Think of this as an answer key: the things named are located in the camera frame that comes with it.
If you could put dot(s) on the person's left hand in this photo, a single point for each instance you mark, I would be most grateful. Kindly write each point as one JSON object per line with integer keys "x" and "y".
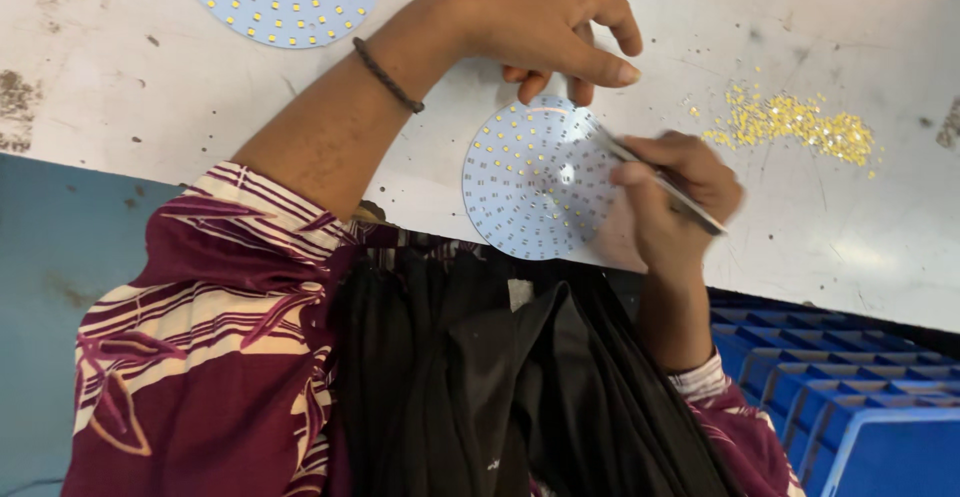
{"x": 525, "y": 21}

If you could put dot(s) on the person's right hand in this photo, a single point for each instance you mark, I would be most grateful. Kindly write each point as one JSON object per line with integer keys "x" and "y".
{"x": 675, "y": 212}

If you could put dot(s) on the person's right fingers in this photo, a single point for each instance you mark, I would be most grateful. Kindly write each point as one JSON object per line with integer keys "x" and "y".
{"x": 652, "y": 171}

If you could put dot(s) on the silver metal tweezers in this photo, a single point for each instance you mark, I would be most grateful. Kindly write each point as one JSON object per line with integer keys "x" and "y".
{"x": 699, "y": 213}

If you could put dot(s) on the round led board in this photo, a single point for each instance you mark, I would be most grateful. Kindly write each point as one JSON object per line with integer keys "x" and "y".
{"x": 525, "y": 182}
{"x": 285, "y": 2}

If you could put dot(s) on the pile of yellow LED chips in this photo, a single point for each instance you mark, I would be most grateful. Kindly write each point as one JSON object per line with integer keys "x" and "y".
{"x": 787, "y": 118}

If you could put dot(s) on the black scarf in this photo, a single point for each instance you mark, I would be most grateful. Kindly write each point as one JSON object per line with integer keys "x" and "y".
{"x": 487, "y": 392}

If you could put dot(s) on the black braided wrist band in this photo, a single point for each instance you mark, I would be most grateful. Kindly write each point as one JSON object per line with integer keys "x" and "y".
{"x": 386, "y": 77}

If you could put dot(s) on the stack of blue plastic bins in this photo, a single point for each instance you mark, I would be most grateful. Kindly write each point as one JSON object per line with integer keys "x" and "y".
{"x": 885, "y": 444}

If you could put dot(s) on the fully filled round LED board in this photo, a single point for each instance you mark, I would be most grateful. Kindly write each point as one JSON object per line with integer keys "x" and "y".
{"x": 285, "y": 2}

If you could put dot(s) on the maroon patterned shirt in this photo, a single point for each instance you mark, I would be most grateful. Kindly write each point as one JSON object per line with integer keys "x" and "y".
{"x": 202, "y": 347}

